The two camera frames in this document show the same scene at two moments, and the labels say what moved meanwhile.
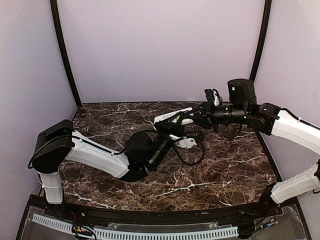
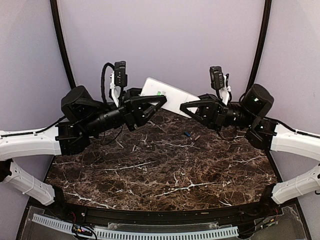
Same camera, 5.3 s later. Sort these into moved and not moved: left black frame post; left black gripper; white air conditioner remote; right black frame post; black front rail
Moved: left black gripper; white air conditioner remote
Not moved: left black frame post; black front rail; right black frame post
